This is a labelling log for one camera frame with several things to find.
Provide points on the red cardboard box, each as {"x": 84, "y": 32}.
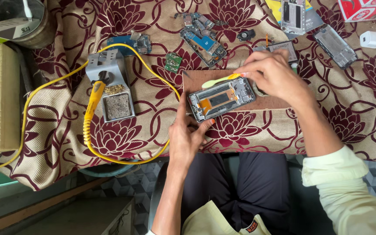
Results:
{"x": 361, "y": 11}

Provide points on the brown wooden work board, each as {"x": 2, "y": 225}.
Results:
{"x": 273, "y": 101}

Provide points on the phone frame with blue board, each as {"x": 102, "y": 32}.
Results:
{"x": 204, "y": 44}

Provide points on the person's pale yellow shirt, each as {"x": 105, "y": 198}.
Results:
{"x": 214, "y": 222}

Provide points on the small green circuit board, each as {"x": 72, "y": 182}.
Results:
{"x": 173, "y": 62}

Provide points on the person's left hand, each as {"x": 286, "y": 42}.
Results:
{"x": 183, "y": 140}

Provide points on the white green cardboard box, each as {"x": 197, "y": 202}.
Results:
{"x": 8, "y": 31}

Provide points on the grey metal soldering iron stand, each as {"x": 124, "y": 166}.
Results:
{"x": 109, "y": 63}

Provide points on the wooden bench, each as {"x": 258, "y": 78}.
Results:
{"x": 60, "y": 215}

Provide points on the small metal shield plate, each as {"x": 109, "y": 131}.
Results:
{"x": 135, "y": 36}

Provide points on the grey tape roll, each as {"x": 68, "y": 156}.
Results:
{"x": 259, "y": 93}

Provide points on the brown cleaning sponge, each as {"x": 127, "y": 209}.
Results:
{"x": 118, "y": 106}

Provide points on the blue phone circuit board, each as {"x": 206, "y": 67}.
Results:
{"x": 122, "y": 41}

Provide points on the yellow soldering iron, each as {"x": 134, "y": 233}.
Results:
{"x": 93, "y": 104}

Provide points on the silver phone frame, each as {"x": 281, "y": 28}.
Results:
{"x": 335, "y": 46}
{"x": 293, "y": 16}

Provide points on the round dark tin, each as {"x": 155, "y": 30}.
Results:
{"x": 44, "y": 29}

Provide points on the person's right hand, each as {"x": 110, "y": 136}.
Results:
{"x": 279, "y": 78}

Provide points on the maroon floral beige tablecloth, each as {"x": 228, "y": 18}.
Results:
{"x": 240, "y": 137}

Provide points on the white charger adapter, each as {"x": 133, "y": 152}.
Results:
{"x": 371, "y": 39}

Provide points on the grey phone frame orange flex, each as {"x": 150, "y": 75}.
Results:
{"x": 222, "y": 98}

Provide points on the yellow blue paper packet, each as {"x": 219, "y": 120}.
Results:
{"x": 313, "y": 18}

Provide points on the person's dark trousers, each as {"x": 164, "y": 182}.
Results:
{"x": 250, "y": 186}

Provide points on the black camera module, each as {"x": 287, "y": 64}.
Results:
{"x": 246, "y": 35}

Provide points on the black phone battery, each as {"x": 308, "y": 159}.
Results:
{"x": 284, "y": 47}

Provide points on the yellow-green plastic pry tool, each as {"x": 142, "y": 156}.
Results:
{"x": 215, "y": 81}

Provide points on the person's right fingers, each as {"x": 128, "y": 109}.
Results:
{"x": 256, "y": 65}

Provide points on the heap of grey circuit boards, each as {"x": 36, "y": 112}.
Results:
{"x": 197, "y": 21}

